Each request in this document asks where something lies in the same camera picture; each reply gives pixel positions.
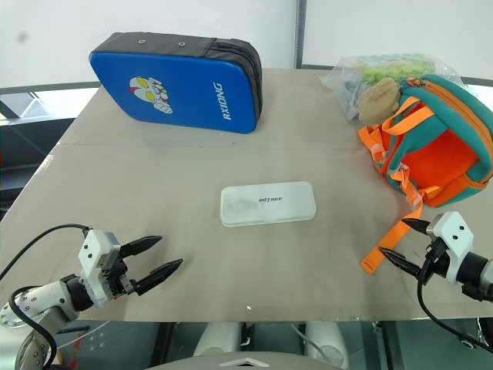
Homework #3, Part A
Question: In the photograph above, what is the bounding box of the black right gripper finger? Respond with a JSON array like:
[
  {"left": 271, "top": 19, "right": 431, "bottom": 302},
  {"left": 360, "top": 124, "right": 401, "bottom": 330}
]
[
  {"left": 401, "top": 217, "right": 435, "bottom": 237},
  {"left": 378, "top": 247, "right": 425, "bottom": 277}
]

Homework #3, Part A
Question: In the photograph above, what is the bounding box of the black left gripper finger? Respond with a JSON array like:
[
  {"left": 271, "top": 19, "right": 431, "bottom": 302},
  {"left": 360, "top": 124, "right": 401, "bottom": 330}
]
[
  {"left": 132, "top": 258, "right": 184, "bottom": 297},
  {"left": 118, "top": 235, "right": 163, "bottom": 259}
]

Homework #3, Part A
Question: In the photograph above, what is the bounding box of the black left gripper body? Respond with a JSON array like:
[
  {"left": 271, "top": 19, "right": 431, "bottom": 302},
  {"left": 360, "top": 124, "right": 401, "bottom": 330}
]
[{"left": 100, "top": 255, "right": 139, "bottom": 301}]

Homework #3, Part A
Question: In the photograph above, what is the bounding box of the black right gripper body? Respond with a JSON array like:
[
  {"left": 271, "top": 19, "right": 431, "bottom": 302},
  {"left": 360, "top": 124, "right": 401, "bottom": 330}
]
[{"left": 421, "top": 235, "right": 452, "bottom": 283}]

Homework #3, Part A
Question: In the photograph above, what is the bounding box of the teal and orange backpack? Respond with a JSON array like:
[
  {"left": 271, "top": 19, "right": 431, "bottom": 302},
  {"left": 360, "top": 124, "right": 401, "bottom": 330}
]
[{"left": 357, "top": 73, "right": 493, "bottom": 275}]

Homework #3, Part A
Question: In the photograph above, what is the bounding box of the white plastic case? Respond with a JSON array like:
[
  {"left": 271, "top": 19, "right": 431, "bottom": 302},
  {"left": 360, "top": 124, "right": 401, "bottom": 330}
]
[{"left": 220, "top": 180, "right": 318, "bottom": 228}]

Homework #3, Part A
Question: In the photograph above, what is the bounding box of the white rounded robot leg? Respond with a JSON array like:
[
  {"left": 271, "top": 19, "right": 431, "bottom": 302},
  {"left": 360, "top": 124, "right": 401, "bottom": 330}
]
[
  {"left": 192, "top": 321, "right": 243, "bottom": 358},
  {"left": 304, "top": 321, "right": 350, "bottom": 368}
]

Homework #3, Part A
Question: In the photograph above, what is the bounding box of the grey robot torso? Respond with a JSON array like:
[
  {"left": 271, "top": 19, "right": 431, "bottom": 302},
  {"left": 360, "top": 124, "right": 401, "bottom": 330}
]
[{"left": 145, "top": 355, "right": 348, "bottom": 370}]

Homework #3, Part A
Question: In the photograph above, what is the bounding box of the tan plush toy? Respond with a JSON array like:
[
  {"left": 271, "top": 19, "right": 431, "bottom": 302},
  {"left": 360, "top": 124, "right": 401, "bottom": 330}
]
[{"left": 358, "top": 77, "right": 402, "bottom": 123}]

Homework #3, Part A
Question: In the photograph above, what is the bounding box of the blue kick pad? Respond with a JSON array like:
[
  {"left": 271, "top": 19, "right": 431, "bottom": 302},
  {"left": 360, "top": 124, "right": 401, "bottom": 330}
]
[{"left": 89, "top": 32, "right": 264, "bottom": 135}]

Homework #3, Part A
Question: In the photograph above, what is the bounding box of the clear plastic bag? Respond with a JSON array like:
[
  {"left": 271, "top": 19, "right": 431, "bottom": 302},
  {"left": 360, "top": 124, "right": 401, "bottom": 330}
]
[{"left": 319, "top": 52, "right": 469, "bottom": 123}]

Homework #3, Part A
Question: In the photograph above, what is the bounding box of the grey vertical pole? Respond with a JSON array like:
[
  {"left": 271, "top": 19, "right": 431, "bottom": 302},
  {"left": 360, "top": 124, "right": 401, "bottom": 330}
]
[{"left": 293, "top": 0, "right": 308, "bottom": 70}]

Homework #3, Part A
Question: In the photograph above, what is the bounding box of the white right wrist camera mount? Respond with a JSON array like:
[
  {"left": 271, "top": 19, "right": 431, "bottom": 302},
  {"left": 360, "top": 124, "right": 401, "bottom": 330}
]
[{"left": 431, "top": 210, "right": 475, "bottom": 285}]

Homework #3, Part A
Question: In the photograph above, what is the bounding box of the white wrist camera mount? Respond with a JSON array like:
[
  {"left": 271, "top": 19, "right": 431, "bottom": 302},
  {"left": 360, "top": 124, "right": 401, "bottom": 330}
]
[
  {"left": 77, "top": 229, "right": 121, "bottom": 308},
  {"left": 431, "top": 210, "right": 475, "bottom": 285}
]

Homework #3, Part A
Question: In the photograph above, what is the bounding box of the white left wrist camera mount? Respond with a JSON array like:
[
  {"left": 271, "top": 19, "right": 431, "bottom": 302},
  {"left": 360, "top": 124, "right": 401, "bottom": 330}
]
[{"left": 77, "top": 229, "right": 121, "bottom": 308}]

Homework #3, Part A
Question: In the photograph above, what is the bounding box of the dark metal rail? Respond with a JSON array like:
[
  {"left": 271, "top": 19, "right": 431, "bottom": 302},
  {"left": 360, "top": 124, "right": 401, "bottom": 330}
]
[{"left": 0, "top": 81, "right": 102, "bottom": 96}]

